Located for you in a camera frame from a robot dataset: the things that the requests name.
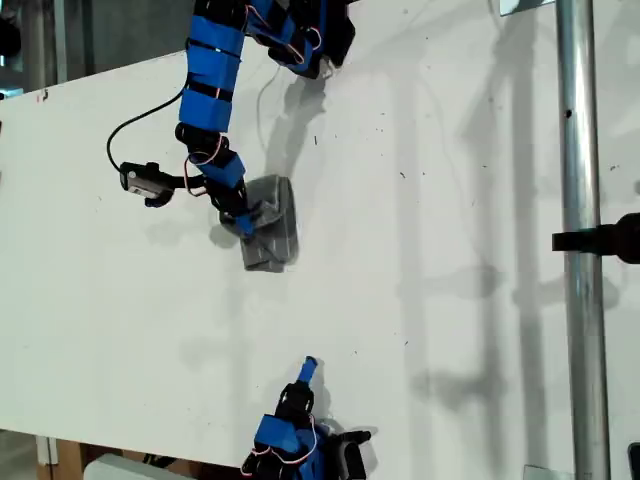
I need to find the wooden table leg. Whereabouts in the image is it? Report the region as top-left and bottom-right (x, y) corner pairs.
(35, 435), (85, 480)

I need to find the white box under table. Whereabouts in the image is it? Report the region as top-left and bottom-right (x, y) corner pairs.
(83, 453), (201, 480)

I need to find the camera black cable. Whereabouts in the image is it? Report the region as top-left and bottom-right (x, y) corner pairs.
(105, 92), (184, 174)

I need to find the grey striped towel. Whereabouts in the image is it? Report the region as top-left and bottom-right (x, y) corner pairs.
(219, 174), (302, 274)

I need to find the steel post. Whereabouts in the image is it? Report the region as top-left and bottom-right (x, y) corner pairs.
(554, 0), (612, 480)

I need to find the round black background object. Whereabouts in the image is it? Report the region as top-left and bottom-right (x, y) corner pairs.
(0, 15), (22, 57)

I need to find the thin white cable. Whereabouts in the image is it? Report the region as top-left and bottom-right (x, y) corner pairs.
(255, 68), (284, 152)

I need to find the black clamp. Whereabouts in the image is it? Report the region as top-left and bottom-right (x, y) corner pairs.
(551, 212), (640, 265)

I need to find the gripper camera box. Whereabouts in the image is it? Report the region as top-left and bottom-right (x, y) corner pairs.
(119, 160), (174, 208)
(339, 428), (374, 480)

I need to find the camera black stalk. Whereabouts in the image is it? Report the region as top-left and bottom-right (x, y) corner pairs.
(159, 172), (207, 201)

